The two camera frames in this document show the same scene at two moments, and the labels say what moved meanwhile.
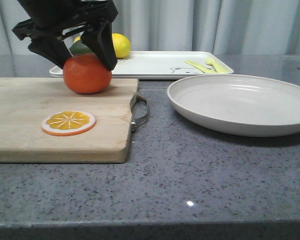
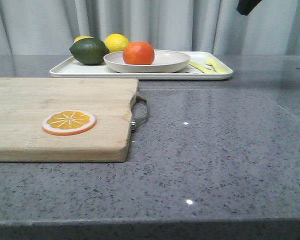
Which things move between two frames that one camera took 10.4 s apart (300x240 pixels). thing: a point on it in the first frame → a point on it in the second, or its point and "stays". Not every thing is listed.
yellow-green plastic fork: [220, 67] stays
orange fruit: [85, 74] → [138, 53]
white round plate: [242, 105] → [164, 61]
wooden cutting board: [19, 105] stays
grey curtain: [241, 27] stays
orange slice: [68, 123] stays
